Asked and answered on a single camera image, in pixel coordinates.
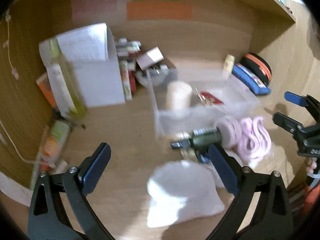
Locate orange paper note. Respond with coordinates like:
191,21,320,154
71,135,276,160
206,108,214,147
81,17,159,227
126,0,193,20

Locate dark green glass bottle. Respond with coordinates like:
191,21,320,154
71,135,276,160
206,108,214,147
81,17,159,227
170,127,223,153

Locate white magazine file holder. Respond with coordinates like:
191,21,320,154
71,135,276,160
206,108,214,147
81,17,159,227
38,23,126,108

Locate small black barcode box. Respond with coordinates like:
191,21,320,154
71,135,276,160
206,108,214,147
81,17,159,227
181,148,211,164

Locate person's hand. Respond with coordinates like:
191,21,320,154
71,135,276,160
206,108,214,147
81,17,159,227
306,158,317,175

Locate clear plastic storage bin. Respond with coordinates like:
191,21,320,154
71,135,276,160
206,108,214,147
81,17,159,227
147,69,260,138

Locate pink round macaron case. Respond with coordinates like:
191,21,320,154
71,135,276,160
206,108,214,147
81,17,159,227
215,116,242,149

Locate orange green tube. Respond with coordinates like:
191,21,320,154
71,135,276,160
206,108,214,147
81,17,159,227
41,120,71,168

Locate white drawstring pouch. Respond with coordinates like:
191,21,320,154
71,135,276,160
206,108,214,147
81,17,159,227
146,160,225,228

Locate small white cardboard box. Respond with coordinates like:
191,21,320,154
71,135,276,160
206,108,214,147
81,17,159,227
136,47,164,70

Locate cream pillar candle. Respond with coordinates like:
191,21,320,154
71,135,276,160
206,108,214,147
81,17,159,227
166,80,193,110

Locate yellow green tall bottle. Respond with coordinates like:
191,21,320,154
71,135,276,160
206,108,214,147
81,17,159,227
48,38,86,119

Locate red small pouch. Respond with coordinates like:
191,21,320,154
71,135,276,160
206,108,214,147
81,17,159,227
199,91,224,106

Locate white string of lights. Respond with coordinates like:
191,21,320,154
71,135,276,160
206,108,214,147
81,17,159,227
0,8,41,165

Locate cream lotion bottle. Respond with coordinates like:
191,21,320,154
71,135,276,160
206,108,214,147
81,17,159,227
223,54,235,79

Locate blue patterned pencil pouch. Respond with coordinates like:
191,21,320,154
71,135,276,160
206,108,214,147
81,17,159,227
232,64,271,95

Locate pink paper note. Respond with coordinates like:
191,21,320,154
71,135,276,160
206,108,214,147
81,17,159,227
71,0,117,21

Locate black orange zip case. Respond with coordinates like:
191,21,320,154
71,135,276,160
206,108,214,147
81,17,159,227
240,53,272,87

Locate pink rope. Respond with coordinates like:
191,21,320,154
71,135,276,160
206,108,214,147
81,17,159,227
236,115,273,164

